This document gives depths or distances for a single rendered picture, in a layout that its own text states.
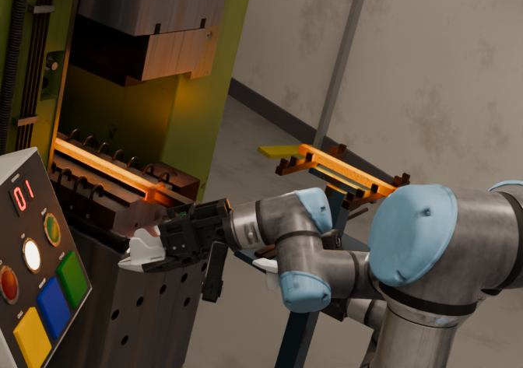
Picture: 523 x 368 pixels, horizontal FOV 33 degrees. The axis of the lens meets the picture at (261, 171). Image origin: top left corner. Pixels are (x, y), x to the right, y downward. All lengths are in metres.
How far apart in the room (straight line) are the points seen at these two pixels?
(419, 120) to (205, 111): 2.79
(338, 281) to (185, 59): 0.69
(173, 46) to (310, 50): 3.84
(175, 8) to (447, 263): 0.97
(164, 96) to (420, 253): 1.30
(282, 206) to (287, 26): 4.44
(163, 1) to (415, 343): 0.94
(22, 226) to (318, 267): 0.47
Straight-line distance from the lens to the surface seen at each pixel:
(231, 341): 3.39
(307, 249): 1.37
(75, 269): 1.57
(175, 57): 1.85
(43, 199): 1.53
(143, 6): 1.71
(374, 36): 5.24
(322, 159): 2.38
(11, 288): 1.36
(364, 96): 5.28
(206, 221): 1.44
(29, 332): 1.38
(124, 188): 1.97
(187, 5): 1.83
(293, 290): 1.35
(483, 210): 1.03
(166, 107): 2.19
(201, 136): 2.35
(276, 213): 1.41
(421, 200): 1.00
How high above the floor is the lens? 1.79
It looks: 21 degrees down
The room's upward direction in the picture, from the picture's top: 14 degrees clockwise
